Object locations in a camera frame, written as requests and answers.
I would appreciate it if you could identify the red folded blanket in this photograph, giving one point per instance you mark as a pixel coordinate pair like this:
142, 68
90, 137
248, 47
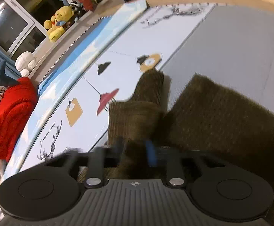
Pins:
12, 117

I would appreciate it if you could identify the white window sill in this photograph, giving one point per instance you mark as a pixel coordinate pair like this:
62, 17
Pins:
63, 36

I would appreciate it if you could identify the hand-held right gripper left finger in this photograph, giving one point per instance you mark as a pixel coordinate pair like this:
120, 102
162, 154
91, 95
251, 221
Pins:
113, 156

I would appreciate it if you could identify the white plush toy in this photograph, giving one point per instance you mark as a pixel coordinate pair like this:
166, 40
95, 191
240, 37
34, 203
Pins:
26, 62

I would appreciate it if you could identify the black white striped plush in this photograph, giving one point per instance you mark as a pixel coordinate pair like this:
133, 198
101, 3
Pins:
76, 8

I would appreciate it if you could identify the blue white patterned blanket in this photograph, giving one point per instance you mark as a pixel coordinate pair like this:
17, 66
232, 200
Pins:
87, 42

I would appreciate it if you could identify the white framed window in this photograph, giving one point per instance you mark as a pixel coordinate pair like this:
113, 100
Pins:
7, 18

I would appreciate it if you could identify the yellow bear plush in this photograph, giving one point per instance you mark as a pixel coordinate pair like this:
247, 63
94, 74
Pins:
62, 15

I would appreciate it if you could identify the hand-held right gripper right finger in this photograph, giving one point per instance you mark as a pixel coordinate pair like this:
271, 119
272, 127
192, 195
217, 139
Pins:
151, 154

